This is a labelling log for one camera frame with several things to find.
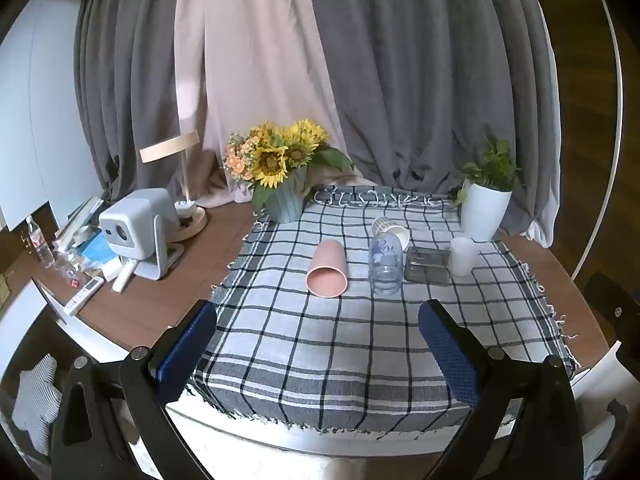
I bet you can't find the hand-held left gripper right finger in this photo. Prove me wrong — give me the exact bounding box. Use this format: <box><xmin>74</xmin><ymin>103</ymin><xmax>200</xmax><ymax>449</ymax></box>
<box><xmin>418</xmin><ymin>299</ymin><xmax>585</xmax><ymax>480</ymax></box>

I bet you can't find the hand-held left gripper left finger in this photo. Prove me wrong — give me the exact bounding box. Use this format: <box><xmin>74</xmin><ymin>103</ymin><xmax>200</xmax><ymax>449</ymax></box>
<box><xmin>49</xmin><ymin>299</ymin><xmax>218</xmax><ymax>480</ymax></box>

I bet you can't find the pink cup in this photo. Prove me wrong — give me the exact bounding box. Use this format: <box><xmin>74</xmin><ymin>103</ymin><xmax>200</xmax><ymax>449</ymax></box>
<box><xmin>306</xmin><ymin>239</ymin><xmax>349</xmax><ymax>298</ymax></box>

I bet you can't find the white frosted cup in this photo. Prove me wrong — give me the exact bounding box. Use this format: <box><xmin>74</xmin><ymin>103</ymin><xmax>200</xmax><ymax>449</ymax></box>
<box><xmin>450</xmin><ymin>237</ymin><xmax>479</xmax><ymax>277</ymax></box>

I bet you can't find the clear glass cup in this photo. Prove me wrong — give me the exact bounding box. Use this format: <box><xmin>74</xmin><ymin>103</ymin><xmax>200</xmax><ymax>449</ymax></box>
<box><xmin>368</xmin><ymin>231</ymin><xmax>404</xmax><ymax>296</ymax></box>

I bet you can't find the striped paper cup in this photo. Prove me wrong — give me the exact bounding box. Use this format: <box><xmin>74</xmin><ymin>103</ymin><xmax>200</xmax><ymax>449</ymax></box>
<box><xmin>371</xmin><ymin>216</ymin><xmax>411</xmax><ymax>251</ymax></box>

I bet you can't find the checked tablecloth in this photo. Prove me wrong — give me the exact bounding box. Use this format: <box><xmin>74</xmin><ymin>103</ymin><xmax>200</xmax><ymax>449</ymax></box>
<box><xmin>182</xmin><ymin>185</ymin><xmax>583</xmax><ymax>435</ymax></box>

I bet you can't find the grey glass tray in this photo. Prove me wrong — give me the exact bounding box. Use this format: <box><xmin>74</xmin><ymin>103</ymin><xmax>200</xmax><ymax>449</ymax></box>
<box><xmin>403</xmin><ymin>246</ymin><xmax>451</xmax><ymax>286</ymax></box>

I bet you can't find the white remote control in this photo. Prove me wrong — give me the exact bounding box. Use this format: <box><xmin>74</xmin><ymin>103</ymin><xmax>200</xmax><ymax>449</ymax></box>
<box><xmin>65</xmin><ymin>277</ymin><xmax>105</xmax><ymax>316</ymax></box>
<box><xmin>112</xmin><ymin>258</ymin><xmax>137</xmax><ymax>293</ymax></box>

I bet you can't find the blue packet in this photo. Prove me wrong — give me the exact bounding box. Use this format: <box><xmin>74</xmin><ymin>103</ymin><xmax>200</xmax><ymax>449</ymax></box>
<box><xmin>80</xmin><ymin>235</ymin><xmax>123</xmax><ymax>279</ymax></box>

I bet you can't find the white projector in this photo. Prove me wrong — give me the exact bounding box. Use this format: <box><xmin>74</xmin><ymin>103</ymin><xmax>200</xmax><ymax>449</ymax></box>
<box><xmin>98</xmin><ymin>188</ymin><xmax>185</xmax><ymax>281</ymax></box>

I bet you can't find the striped star cushion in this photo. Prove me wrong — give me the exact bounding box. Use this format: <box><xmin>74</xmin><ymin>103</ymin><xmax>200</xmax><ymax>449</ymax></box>
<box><xmin>12</xmin><ymin>353</ymin><xmax>63</xmax><ymax>456</ymax></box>

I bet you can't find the white pot with green plant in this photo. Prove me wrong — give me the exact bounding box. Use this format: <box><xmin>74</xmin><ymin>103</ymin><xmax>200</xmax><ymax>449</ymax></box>
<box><xmin>453</xmin><ymin>136</ymin><xmax>522</xmax><ymax>241</ymax></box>

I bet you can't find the black chair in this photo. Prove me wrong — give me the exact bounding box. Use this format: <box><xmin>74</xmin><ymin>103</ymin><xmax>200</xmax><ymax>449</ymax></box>
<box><xmin>582</xmin><ymin>272</ymin><xmax>640</xmax><ymax>351</ymax></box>

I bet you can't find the clear plastic bottle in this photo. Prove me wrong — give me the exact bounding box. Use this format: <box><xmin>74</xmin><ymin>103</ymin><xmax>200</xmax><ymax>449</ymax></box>
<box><xmin>24</xmin><ymin>216</ymin><xmax>55</xmax><ymax>266</ymax></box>

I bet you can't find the wooden desk lamp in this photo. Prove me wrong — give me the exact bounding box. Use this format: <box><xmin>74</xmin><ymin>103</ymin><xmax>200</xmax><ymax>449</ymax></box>
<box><xmin>139</xmin><ymin>130</ymin><xmax>208</xmax><ymax>241</ymax></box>

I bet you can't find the sunflower bouquet in blue vase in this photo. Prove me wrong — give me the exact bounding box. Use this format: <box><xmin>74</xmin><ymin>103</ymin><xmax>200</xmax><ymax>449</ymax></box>
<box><xmin>222</xmin><ymin>119</ymin><xmax>355</xmax><ymax>224</ymax></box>

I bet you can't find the grey curtain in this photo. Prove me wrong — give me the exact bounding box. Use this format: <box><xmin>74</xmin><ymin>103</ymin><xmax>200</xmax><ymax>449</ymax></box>
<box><xmin>305</xmin><ymin>0</ymin><xmax>561</xmax><ymax>248</ymax></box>
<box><xmin>74</xmin><ymin>0</ymin><xmax>188</xmax><ymax>204</ymax></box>

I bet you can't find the pink curtain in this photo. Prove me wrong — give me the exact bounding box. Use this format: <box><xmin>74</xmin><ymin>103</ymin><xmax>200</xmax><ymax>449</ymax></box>
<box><xmin>174</xmin><ymin>0</ymin><xmax>377</xmax><ymax>209</ymax></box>

